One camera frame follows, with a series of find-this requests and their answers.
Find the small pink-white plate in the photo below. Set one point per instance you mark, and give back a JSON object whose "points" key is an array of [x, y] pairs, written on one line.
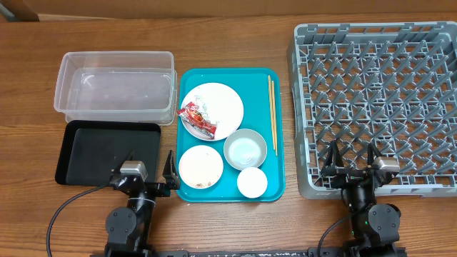
{"points": [[201, 167]]}

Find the white tissue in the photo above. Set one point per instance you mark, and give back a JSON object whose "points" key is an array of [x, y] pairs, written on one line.
{"points": [[201, 103]]}

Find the large white plate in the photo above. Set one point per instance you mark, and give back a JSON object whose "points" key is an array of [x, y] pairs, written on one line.
{"points": [[225, 109]]}

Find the grey dish rack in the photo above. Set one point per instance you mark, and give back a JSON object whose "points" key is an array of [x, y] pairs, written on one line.
{"points": [[390, 84]]}

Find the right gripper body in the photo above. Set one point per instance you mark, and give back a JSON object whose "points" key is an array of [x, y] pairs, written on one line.
{"points": [[346, 178]]}

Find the teal serving tray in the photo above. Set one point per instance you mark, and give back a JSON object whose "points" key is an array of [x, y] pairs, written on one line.
{"points": [[251, 84]]}

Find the red snack wrapper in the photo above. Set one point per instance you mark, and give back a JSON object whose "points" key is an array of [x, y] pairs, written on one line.
{"points": [[190, 113]]}

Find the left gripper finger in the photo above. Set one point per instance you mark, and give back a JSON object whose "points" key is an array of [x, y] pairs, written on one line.
{"points": [[170, 174], [125, 158]]}

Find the black tray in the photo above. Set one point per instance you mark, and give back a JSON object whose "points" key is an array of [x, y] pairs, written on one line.
{"points": [[92, 149]]}

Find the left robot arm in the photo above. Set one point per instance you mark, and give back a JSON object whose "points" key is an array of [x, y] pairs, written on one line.
{"points": [[128, 227]]}

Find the wooden chopstick left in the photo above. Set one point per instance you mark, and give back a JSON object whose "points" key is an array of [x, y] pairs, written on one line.
{"points": [[271, 111]]}

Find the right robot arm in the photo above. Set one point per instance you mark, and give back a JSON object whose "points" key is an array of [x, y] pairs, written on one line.
{"points": [[374, 226]]}

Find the small white cup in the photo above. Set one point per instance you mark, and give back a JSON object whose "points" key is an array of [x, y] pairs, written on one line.
{"points": [[252, 182]]}

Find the wooden chopstick right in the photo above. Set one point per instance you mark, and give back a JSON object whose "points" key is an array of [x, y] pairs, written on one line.
{"points": [[274, 117]]}

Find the grey bowl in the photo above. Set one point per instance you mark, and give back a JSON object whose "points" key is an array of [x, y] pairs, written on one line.
{"points": [[245, 148]]}

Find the clear plastic bin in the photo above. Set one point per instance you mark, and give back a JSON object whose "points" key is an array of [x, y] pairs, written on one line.
{"points": [[129, 86]]}

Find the wooden chopstick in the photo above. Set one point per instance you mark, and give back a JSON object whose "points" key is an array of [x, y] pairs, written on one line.
{"points": [[274, 117], [271, 111]]}

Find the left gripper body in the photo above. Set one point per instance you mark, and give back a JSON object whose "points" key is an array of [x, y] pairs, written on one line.
{"points": [[158, 189]]}

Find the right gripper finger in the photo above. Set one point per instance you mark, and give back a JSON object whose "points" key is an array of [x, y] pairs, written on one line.
{"points": [[372, 153], [334, 159]]}

